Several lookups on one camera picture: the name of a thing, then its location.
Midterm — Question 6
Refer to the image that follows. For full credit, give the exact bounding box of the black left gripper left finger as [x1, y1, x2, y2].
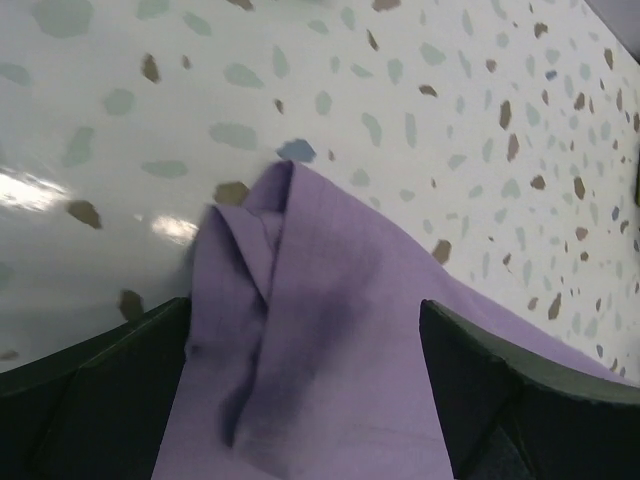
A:
[1, 298, 191, 480]

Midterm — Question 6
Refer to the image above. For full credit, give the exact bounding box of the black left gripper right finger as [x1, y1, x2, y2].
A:
[420, 300, 639, 479]

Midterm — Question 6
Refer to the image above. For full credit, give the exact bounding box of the purple t-shirt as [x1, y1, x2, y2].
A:
[153, 161, 615, 479]

